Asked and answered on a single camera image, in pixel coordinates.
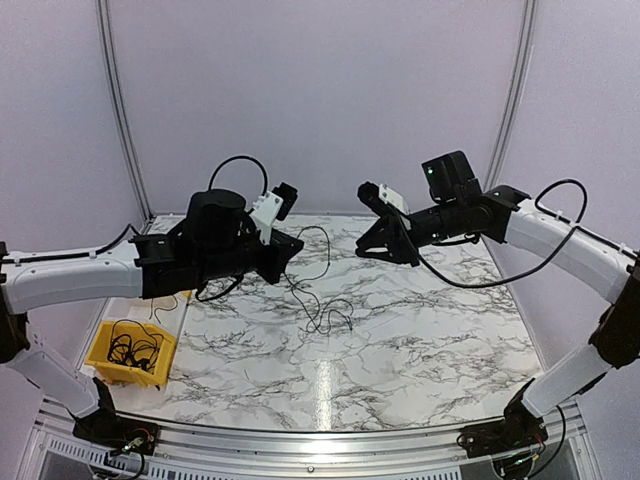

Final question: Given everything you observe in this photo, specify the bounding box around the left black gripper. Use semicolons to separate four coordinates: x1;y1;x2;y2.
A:
198;221;304;284

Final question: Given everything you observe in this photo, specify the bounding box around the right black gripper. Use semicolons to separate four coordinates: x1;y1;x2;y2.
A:
356;197;465;267

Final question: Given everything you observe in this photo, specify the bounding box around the thin black cable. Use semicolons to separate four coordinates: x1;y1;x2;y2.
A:
149;294;179;326
281;225;355;336

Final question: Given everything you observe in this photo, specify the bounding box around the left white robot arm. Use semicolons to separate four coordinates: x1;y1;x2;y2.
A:
1;183;304;445

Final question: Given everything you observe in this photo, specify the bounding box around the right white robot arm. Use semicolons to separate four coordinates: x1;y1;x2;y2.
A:
356;151;639;448

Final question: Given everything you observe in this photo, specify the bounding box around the white middle bin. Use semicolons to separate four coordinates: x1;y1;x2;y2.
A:
117;293;188;336

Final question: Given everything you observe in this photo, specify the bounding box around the near yellow bin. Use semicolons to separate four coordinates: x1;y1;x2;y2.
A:
84;319;177;387

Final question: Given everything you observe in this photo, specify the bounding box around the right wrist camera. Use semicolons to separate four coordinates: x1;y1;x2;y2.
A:
357;181;409;216

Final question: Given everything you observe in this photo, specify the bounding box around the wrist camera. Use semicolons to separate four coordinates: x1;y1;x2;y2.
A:
249;182;298;245
357;181;409;216

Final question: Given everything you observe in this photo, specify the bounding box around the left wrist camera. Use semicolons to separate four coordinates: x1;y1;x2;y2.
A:
249;182;298;245

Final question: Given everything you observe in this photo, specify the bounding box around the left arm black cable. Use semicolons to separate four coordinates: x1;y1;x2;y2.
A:
0;154;271;303

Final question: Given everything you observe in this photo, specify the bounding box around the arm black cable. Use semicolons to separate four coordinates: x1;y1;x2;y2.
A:
0;154;271;303
414;178;640;289

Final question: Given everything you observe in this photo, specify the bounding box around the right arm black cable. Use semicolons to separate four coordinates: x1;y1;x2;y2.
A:
414;178;640;289

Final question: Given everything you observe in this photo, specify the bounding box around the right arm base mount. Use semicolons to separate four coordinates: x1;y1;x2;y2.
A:
456;380;548;458

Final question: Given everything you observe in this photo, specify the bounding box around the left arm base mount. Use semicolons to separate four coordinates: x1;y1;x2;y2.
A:
70;378;160;455

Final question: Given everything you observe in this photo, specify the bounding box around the right aluminium corner post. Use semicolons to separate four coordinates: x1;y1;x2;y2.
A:
482;0;538;190

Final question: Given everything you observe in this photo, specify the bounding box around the aluminium corner post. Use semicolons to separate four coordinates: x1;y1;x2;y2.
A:
482;0;538;190
95;0;154;222

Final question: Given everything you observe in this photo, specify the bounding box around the aluminium front rail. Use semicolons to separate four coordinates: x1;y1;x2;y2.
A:
17;399;601;479

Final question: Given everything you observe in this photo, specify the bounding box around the left aluminium corner post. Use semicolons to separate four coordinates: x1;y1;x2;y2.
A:
95;0;154;222

